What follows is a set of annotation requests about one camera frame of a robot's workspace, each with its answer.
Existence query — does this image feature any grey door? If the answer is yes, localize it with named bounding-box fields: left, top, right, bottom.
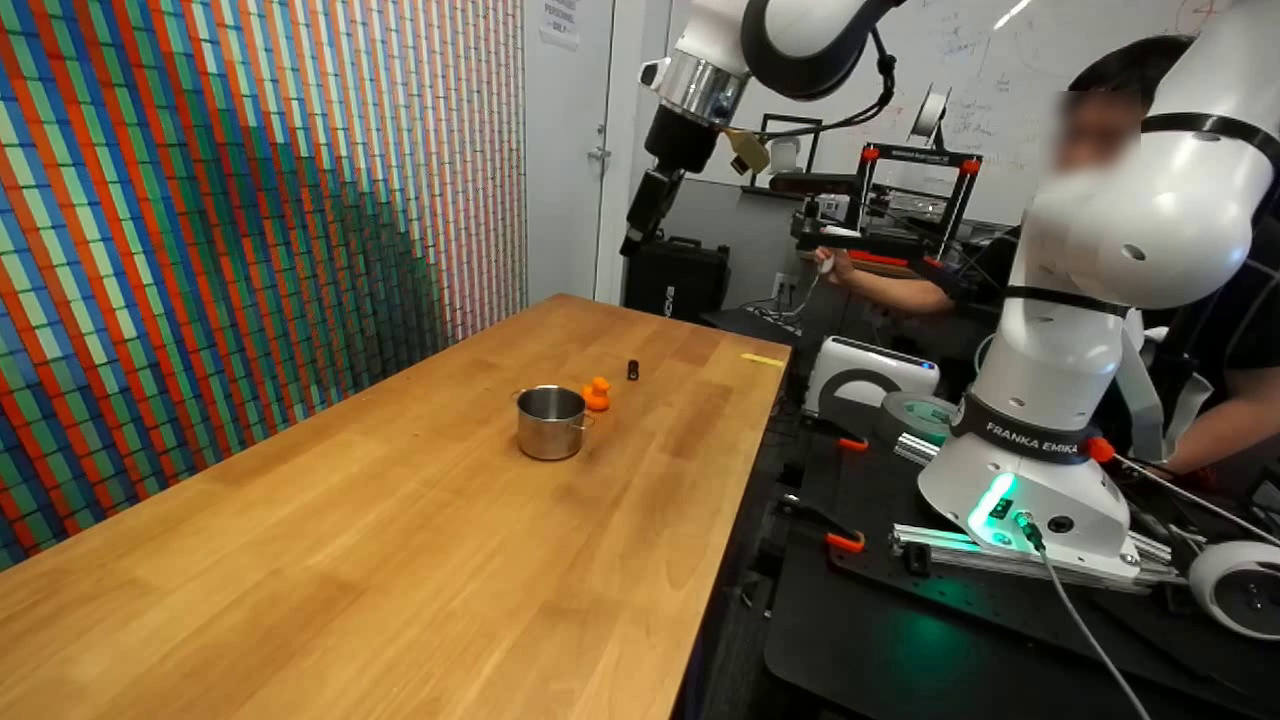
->
left=524, top=0, right=617, bottom=304

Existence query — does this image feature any black hard case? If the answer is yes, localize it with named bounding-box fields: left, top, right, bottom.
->
left=623, top=236, right=731, bottom=322

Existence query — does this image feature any paper sign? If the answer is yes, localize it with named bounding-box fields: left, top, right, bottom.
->
left=539, top=0, right=582, bottom=52

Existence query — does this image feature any hand controller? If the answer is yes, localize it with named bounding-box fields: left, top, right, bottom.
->
left=814, top=225, right=863, bottom=275

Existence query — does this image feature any black 3D printer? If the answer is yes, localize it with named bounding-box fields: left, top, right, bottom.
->
left=768, top=142, right=984, bottom=281

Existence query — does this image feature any filament spool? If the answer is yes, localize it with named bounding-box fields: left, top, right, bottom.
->
left=908, top=84, right=953, bottom=147

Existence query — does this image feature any white box device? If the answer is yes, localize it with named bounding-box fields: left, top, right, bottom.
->
left=803, top=336, right=942, bottom=417

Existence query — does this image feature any whiteboard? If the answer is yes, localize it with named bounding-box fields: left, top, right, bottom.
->
left=690, top=0, right=1233, bottom=227

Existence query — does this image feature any small steel pot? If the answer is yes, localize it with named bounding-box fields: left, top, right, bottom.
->
left=512, top=385, right=596, bottom=462

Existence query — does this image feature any black clamp orange tip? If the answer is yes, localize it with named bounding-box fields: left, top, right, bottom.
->
left=800, top=414, right=871, bottom=454
left=778, top=493, right=867, bottom=555

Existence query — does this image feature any grey tape roll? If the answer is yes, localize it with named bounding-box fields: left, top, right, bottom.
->
left=878, top=391, right=962, bottom=448

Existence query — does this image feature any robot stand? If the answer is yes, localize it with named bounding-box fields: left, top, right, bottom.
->
left=690, top=395, right=1280, bottom=720

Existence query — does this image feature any person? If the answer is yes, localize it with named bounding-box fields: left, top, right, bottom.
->
left=814, top=35, right=1280, bottom=501

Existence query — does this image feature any white round device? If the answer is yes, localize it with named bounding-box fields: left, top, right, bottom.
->
left=1188, top=540, right=1280, bottom=642

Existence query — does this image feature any grey cable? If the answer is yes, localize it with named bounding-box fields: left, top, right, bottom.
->
left=1012, top=510, right=1153, bottom=720

